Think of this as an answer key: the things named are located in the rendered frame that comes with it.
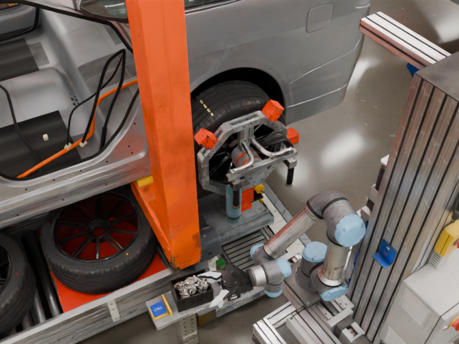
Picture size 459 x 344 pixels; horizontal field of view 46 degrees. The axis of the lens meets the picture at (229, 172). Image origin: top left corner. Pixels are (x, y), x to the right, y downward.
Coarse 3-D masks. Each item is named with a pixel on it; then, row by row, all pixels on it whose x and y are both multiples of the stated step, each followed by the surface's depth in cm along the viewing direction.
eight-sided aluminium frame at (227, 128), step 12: (240, 120) 285; (252, 120) 284; (264, 120) 287; (216, 132) 284; (228, 132) 280; (216, 144) 282; (276, 144) 314; (204, 156) 285; (204, 168) 290; (204, 180) 297; (216, 192) 310
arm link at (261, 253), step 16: (320, 192) 208; (336, 192) 204; (304, 208) 212; (320, 208) 205; (288, 224) 215; (304, 224) 211; (272, 240) 218; (288, 240) 215; (256, 256) 221; (272, 256) 219
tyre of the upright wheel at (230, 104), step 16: (240, 80) 303; (208, 96) 291; (224, 96) 288; (240, 96) 289; (256, 96) 294; (192, 112) 291; (208, 112) 285; (224, 112) 282; (240, 112) 287; (208, 128) 284
